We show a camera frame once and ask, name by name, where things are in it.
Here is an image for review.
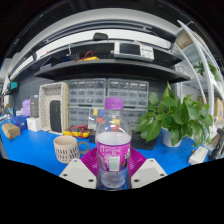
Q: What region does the flat black case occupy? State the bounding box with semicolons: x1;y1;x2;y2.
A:
130;131;158;151

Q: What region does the dark grey box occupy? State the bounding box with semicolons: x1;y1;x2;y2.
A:
29;94;40;118

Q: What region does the beige mug with oval pattern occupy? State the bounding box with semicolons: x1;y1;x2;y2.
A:
53;135;90;165

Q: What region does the green leafy potted plant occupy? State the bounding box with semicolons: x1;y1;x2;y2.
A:
134;81;214;148

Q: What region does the brown cardboard box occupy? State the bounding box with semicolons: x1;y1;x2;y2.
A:
1;122;22;141

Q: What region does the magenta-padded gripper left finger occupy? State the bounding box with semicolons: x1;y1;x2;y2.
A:
59;147;100;190

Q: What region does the black rectangular device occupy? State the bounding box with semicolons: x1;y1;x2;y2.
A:
49;99;63;133

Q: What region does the yellow multimeter with red leads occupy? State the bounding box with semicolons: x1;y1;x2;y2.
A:
63;124;92;139

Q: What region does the dark workbench shelf unit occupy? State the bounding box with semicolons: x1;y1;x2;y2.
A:
8;19;191;84

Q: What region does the small white box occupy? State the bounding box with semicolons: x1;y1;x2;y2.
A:
26;117;42;133

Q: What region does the white metal rack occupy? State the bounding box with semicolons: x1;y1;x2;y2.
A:
173;19;224;134

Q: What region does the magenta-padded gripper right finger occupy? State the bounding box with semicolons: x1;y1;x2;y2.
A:
127;147;168;190

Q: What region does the clear purple-capped drink bottle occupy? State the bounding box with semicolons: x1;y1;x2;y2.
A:
95;97;133;192

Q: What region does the white power adapter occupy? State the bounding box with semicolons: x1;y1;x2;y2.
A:
188;145;209;166

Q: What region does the white perforated basket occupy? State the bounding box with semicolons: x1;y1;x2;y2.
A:
38;81;70;134

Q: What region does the grey small-parts drawer cabinet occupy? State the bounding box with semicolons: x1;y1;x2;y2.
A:
68;78;108;107
121;108;148;131
107;78;150;108
68;106;98;129

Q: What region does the purple packet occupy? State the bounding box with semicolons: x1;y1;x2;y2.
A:
21;98;32;118

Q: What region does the blue box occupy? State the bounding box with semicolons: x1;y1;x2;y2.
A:
12;114;28;132

